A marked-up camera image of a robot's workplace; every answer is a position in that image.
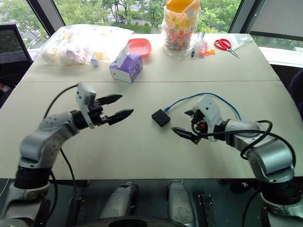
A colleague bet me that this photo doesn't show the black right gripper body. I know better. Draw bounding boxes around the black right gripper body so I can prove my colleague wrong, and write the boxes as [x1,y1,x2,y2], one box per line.
[190,110,209,144]

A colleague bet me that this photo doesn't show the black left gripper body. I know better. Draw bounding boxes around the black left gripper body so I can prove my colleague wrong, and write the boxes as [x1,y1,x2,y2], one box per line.
[89,99,111,127]

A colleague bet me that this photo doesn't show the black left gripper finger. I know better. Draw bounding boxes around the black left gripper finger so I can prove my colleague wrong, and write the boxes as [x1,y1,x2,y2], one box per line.
[107,109,134,126]
[97,94,124,106]

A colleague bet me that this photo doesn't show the small black plastic box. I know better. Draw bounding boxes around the small black plastic box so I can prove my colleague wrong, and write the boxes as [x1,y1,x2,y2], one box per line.
[151,108,171,128]

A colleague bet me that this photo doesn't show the purple tissue box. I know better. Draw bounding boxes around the purple tissue box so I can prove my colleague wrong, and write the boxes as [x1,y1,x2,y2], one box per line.
[109,44,143,84]

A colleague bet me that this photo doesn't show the small blue capped bottle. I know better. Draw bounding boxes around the small blue capped bottle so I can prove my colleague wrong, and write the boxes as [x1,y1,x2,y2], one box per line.
[90,52,104,67]

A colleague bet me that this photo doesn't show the red plastic bowl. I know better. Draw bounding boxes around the red plastic bowl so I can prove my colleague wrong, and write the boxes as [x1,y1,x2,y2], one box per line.
[127,38,152,59]

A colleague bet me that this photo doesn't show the clear bag of pale items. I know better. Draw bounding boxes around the clear bag of pale items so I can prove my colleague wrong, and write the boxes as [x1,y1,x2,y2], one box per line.
[35,24,133,67]

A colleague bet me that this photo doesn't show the silver rounded robot leg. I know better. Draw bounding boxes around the silver rounded robot leg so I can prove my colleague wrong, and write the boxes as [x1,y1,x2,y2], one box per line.
[99,182,139,219]
[167,180,196,224]

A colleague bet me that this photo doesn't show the clear bag of colourful snacks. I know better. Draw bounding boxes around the clear bag of colourful snacks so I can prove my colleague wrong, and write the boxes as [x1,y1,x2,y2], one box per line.
[162,0,202,60]

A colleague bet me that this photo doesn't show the clear plastic sleeve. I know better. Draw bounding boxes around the clear plastic sleeve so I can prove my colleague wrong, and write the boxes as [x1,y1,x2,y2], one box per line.
[228,34,253,51]

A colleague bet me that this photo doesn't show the person in dark clothing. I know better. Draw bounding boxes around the person in dark clothing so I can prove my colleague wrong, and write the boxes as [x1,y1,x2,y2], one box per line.
[288,68,303,117]

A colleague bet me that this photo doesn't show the black mesh office chair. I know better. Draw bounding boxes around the black mesh office chair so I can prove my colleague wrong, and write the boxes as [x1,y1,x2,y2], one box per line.
[0,23,34,88]

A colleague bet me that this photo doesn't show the blue cable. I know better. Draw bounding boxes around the blue cable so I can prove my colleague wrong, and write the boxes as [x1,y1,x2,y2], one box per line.
[163,92,242,121]

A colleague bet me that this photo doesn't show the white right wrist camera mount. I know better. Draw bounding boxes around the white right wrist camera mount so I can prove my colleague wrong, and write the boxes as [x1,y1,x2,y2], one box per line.
[191,95,223,142]

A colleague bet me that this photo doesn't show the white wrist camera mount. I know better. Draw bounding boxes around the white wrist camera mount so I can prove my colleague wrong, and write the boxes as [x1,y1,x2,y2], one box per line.
[75,82,97,130]
[191,95,223,142]

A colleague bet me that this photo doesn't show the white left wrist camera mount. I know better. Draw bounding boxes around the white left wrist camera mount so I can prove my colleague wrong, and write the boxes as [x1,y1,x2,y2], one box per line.
[75,82,97,130]

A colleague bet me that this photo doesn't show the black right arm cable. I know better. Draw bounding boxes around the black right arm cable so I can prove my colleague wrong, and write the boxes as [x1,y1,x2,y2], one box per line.
[190,119,297,171]

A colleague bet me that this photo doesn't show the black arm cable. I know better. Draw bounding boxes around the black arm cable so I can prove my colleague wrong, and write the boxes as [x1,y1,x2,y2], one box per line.
[44,84,79,213]
[190,119,297,171]

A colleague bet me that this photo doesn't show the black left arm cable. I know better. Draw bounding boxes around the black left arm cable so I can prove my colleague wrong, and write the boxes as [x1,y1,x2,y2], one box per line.
[44,84,79,213]

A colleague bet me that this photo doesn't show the red handled scissors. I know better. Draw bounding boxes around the red handled scissors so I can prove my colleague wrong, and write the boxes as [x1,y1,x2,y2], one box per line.
[214,38,241,59]

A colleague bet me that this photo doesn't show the dark window frame pillar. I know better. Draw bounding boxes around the dark window frame pillar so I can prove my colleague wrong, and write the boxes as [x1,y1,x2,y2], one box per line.
[32,0,66,36]
[228,0,303,36]

